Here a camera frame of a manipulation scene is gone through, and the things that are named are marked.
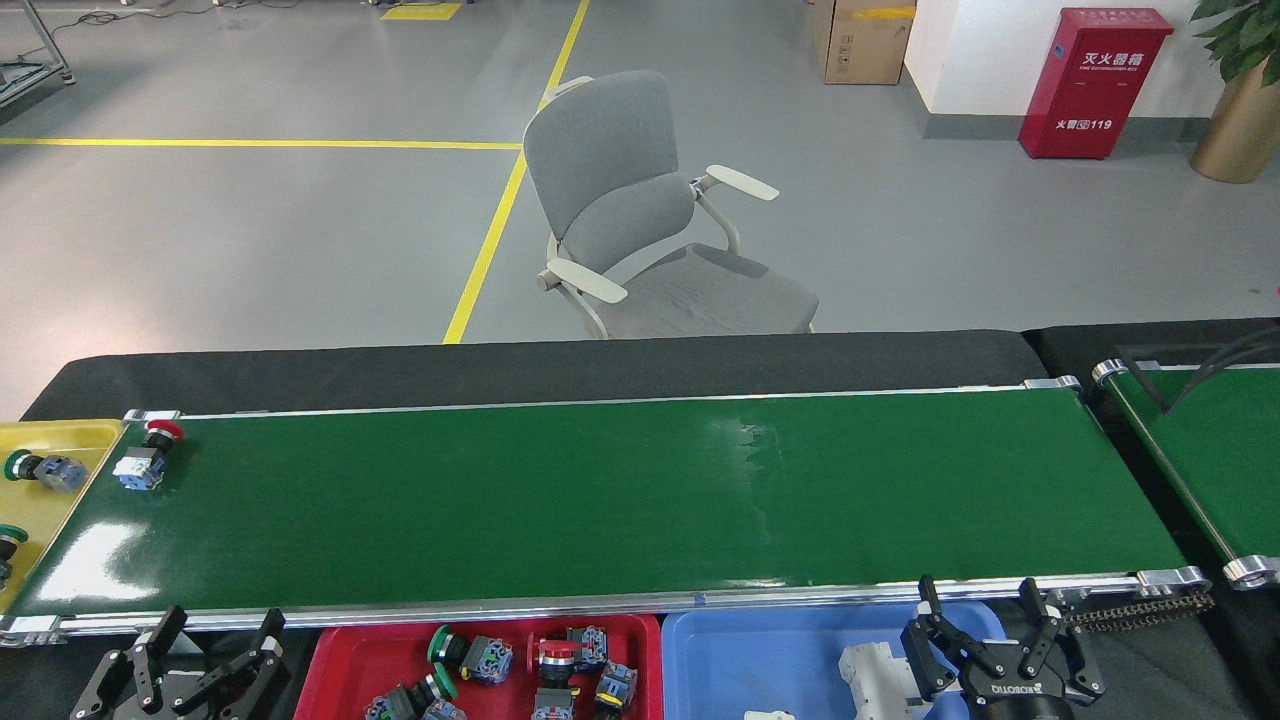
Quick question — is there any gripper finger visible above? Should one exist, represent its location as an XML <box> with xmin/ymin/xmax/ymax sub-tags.
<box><xmin>195</xmin><ymin>608</ymin><xmax>293</xmax><ymax>720</ymax></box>
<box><xmin>70</xmin><ymin>605</ymin><xmax>188</xmax><ymax>720</ymax></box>

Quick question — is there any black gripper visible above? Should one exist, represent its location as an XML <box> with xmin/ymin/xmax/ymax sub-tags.
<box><xmin>900</xmin><ymin>575</ymin><xmax>1106</xmax><ymax>720</ymax></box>

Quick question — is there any green push button switch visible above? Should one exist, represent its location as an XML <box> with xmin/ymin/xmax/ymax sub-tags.
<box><xmin>0</xmin><ymin>523</ymin><xmax>29</xmax><ymax>591</ymax></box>
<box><xmin>363</xmin><ymin>663</ymin><xmax>461</xmax><ymax>720</ymax></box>
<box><xmin>3</xmin><ymin>449</ymin><xmax>89</xmax><ymax>494</ymax></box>

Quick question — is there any green mushroom button switch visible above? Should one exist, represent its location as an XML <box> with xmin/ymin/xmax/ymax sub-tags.
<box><xmin>427</xmin><ymin>625</ymin><xmax>514</xmax><ymax>687</ymax></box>

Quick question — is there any yellow push button switch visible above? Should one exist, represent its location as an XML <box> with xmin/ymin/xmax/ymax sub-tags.
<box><xmin>593</xmin><ymin>660</ymin><xmax>639</xmax><ymax>716</ymax></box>

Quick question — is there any red plastic tray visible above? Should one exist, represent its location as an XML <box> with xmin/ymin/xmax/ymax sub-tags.
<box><xmin>293</xmin><ymin>613</ymin><xmax>663</xmax><ymax>720</ymax></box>

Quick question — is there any yellow plastic tray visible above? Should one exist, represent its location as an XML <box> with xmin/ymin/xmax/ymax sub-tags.
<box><xmin>0</xmin><ymin>418</ymin><xmax>126</xmax><ymax>613</ymax></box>

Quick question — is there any blue plastic tray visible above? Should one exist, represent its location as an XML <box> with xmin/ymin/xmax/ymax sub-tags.
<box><xmin>661</xmin><ymin>602</ymin><xmax>1011</xmax><ymax>720</ymax></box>

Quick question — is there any short green belt conveyor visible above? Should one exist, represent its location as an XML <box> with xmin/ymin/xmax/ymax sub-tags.
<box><xmin>1090</xmin><ymin>358</ymin><xmax>1280</xmax><ymax>591</ymax></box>

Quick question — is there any long green belt conveyor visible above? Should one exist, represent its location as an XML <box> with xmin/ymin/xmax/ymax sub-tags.
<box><xmin>0</xmin><ymin>375</ymin><xmax>1214</xmax><ymax>649</ymax></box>

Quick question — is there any red fire extinguisher box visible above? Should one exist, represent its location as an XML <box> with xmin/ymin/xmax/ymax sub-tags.
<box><xmin>1018</xmin><ymin>7</ymin><xmax>1175</xmax><ymax>161</ymax></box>

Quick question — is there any gold planter pot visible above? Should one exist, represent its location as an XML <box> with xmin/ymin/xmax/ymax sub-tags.
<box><xmin>1189</xmin><ymin>65</ymin><xmax>1280</xmax><ymax>185</ymax></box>

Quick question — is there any grey office chair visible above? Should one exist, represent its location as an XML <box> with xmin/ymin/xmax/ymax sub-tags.
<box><xmin>522</xmin><ymin>70</ymin><xmax>821</xmax><ymax>341</ymax></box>

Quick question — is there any brown cardboard box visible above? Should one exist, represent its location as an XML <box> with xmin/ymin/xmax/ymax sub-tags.
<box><xmin>810</xmin><ymin>0</ymin><xmax>918</xmax><ymax>86</ymax></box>

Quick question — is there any green leafy plant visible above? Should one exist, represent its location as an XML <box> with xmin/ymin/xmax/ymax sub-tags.
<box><xmin>1190</xmin><ymin>0</ymin><xmax>1280</xmax><ymax>89</ymax></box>

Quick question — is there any black conveyor drive chain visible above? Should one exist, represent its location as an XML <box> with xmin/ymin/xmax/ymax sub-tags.
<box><xmin>1060</xmin><ymin>590</ymin><xmax>1218</xmax><ymax>631</ymax></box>

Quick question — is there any black metal guide frame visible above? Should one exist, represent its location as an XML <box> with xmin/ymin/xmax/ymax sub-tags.
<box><xmin>1113</xmin><ymin>325</ymin><xmax>1280</xmax><ymax>416</ymax></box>

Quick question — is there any silver metal frame rack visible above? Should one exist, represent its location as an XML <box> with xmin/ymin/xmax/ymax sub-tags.
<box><xmin>0</xmin><ymin>0</ymin><xmax>76</xmax><ymax>106</ymax></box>

